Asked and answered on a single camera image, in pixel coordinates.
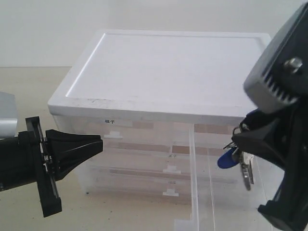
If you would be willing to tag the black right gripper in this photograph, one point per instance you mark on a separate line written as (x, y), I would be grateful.
(288, 210)

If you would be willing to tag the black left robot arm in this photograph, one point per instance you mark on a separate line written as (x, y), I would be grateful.
(9, 162)

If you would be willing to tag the white translucent drawer cabinet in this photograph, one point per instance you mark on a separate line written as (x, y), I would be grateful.
(181, 77)

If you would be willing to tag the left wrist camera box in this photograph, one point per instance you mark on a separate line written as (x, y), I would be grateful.
(8, 115)

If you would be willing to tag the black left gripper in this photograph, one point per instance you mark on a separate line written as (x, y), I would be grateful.
(70, 150)

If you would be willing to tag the key bunch with blue fob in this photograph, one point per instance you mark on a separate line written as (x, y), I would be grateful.
(234, 156)

